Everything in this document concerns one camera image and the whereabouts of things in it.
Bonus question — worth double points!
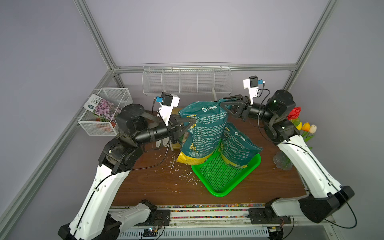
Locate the white gloves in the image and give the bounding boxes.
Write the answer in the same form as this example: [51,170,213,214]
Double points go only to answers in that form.
[156,137,170,148]

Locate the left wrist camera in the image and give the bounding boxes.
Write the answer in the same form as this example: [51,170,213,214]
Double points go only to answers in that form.
[156,92,180,126]

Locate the dark green fertilizer bag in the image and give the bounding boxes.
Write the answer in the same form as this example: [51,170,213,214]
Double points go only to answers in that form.
[177,99,228,166]
[219,122,263,169]

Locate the white wire wall rack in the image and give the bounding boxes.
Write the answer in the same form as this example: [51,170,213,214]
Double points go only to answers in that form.
[142,63,233,94]

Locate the green plastic basket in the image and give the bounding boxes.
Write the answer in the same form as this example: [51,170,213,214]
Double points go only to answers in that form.
[192,150,262,198]

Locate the purple flower seed packet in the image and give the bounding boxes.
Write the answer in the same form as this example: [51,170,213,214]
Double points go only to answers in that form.
[83,94,121,122]

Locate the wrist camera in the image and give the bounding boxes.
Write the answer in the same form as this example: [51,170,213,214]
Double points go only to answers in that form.
[243,76,265,105]
[156,92,180,126]

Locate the white wooden shelf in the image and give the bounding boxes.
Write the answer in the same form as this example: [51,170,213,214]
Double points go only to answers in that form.
[170,88,218,152]

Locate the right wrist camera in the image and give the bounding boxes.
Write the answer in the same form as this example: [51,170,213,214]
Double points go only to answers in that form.
[243,76,265,105]

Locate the white wire side basket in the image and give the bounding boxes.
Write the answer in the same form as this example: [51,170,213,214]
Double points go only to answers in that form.
[78,88,133,136]

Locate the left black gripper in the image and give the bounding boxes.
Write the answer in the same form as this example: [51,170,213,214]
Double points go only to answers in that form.
[134,114,195,146]

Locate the metal base rail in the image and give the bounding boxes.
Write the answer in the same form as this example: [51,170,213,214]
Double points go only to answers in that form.
[80,202,343,240]

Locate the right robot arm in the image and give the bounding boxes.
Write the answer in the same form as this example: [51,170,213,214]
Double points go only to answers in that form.
[221,90,355,223]

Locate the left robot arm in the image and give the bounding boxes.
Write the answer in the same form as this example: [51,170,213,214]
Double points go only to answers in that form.
[58,104,196,240]

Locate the artificial flower bouquet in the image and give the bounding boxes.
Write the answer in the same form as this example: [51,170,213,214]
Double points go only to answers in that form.
[287,107,317,143]

